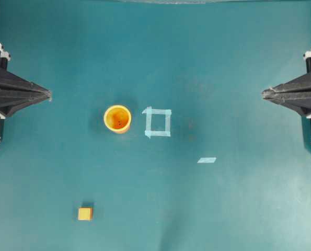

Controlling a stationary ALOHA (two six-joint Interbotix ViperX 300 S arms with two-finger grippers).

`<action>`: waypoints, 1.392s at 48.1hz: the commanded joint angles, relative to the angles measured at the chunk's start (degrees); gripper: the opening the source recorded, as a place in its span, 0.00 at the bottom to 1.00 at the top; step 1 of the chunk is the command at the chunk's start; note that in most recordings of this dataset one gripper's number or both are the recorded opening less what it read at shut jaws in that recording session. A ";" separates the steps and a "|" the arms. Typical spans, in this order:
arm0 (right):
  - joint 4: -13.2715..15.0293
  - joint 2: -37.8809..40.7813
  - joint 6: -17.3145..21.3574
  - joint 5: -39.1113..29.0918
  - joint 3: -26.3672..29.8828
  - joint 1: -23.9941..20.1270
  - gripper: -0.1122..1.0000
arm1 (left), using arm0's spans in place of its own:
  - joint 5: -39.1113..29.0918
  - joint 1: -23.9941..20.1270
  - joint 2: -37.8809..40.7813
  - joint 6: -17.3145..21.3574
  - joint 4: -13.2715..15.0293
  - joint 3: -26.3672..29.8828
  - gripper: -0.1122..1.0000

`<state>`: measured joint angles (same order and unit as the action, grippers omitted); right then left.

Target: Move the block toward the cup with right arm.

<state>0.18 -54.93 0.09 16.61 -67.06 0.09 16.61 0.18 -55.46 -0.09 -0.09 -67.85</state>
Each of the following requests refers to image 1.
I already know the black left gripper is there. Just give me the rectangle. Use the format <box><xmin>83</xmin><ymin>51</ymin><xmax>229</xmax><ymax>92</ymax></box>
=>
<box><xmin>0</xmin><ymin>43</ymin><xmax>51</xmax><ymax>143</ymax></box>

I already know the yellow orange block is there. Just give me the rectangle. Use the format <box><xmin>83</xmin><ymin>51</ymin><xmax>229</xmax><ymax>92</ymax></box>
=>
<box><xmin>78</xmin><ymin>207</ymin><xmax>93</xmax><ymax>221</ymax></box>

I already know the light blue tape square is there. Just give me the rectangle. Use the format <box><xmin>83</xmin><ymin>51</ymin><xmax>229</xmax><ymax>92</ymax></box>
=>
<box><xmin>142</xmin><ymin>106</ymin><xmax>172</xmax><ymax>139</ymax></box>

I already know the orange plastic cup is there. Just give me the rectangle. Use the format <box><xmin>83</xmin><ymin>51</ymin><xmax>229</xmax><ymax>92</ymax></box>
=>
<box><xmin>103</xmin><ymin>105</ymin><xmax>132</xmax><ymax>134</ymax></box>

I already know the light blue tape strip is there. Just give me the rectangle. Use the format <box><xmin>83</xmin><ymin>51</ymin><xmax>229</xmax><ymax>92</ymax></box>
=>
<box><xmin>197</xmin><ymin>157</ymin><xmax>217</xmax><ymax>164</ymax></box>

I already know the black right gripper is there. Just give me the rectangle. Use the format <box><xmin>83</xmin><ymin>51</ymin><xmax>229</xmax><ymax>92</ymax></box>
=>
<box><xmin>262</xmin><ymin>50</ymin><xmax>311</xmax><ymax>129</ymax></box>

